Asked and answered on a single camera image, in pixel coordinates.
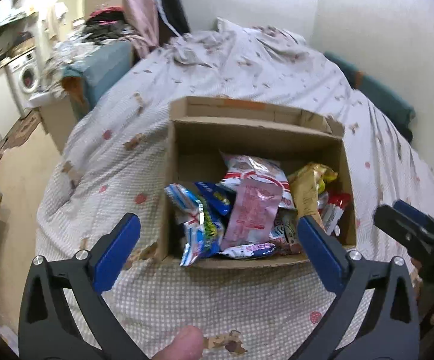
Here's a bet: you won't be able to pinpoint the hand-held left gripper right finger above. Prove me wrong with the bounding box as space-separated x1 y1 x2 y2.
292 215 422 360

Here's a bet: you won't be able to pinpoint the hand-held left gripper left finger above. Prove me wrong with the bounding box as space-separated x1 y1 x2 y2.
18 212 154 360

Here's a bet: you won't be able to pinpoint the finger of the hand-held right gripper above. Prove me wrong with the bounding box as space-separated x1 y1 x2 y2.
393 200 434 241
375 204 427 256

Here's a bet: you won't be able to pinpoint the red white stick packets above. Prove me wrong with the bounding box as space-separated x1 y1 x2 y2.
320 191 352 237

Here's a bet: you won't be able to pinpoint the yellow snack packet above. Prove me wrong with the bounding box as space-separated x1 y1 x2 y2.
288 162 338 229

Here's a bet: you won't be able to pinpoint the pale cartoon cookie packet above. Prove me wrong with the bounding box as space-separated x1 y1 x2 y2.
219 242 278 259

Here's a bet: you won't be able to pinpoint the pink snack packet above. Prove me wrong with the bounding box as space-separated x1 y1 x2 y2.
221 182 283 250

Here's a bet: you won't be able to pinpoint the small blue snack packet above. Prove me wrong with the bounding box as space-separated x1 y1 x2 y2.
165 184 203 214

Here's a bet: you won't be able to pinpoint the green blue snack packet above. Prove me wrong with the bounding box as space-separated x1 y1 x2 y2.
180 202 225 267

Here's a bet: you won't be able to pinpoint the white red blue snack packet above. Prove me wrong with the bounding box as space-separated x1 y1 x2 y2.
219 152 296 211

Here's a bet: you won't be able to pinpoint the blue cookie packet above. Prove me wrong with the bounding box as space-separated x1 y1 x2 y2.
195 182 236 216

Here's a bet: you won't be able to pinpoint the brown cardboard box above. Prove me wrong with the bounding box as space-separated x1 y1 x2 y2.
155 95 357 269

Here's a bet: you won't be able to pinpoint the person's left hand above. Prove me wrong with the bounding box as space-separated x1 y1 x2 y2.
151 325 204 360

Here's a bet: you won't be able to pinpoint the printed checked blanket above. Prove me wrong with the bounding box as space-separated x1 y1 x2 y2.
35 17 434 360

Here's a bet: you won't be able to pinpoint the brown floor rug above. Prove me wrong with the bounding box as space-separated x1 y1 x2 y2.
0 109 43 151

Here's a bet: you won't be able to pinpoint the white washing machine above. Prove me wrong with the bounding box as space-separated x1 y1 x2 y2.
5 47 43 117

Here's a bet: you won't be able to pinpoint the pile of white cloths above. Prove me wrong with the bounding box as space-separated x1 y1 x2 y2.
43 32 90 94

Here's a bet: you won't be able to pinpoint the pile of dark clothes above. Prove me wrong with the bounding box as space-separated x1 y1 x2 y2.
84 7 135 44

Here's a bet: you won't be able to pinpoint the pink curtain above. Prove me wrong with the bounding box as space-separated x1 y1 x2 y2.
121 0 161 59

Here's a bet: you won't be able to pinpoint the white pillow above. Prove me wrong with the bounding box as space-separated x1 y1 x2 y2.
216 17 263 36

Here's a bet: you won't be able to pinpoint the dark cloth with white trim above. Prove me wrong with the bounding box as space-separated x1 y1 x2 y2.
153 0 191 38

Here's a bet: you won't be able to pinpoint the teal padded bed rail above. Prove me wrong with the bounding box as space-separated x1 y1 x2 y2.
61 41 135 121
324 52 416 143

